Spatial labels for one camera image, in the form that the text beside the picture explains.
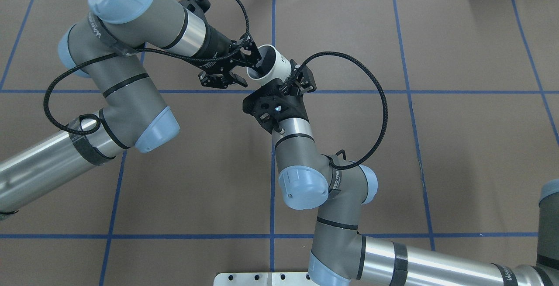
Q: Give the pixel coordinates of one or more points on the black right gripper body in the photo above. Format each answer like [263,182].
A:
[298,108]

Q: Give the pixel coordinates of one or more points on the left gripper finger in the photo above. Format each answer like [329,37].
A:
[231,78]

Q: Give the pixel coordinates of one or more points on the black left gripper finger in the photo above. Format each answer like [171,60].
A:
[250,55]

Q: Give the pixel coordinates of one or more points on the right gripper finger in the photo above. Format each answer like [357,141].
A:
[306,81]

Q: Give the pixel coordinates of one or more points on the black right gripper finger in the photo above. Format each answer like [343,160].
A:
[290,87]

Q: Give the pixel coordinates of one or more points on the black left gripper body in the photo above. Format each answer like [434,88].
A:
[217,43]

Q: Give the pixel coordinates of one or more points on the white mug with handle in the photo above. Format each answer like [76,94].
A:
[272,66]

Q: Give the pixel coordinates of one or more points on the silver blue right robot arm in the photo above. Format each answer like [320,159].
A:
[338,188]

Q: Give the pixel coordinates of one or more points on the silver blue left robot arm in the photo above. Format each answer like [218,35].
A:
[105,46]

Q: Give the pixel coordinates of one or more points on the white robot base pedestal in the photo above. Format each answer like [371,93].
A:
[263,279]

